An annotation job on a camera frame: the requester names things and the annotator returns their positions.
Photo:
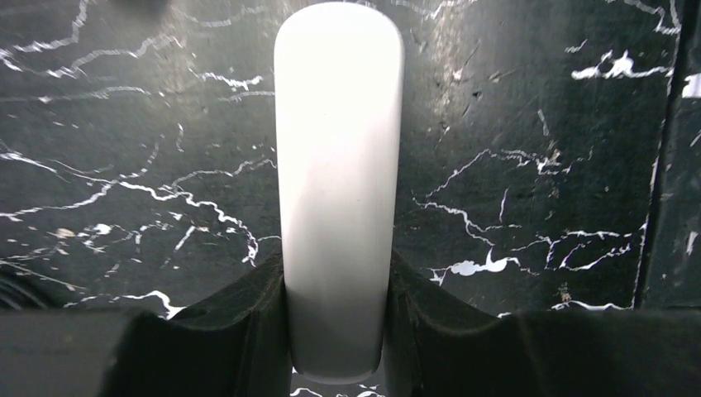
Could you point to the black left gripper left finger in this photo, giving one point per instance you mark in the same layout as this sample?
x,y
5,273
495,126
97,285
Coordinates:
x,y
233,343

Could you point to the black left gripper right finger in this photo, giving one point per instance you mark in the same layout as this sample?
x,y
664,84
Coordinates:
x,y
437,345

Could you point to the white stapler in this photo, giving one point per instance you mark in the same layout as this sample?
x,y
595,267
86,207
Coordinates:
x,y
338,96

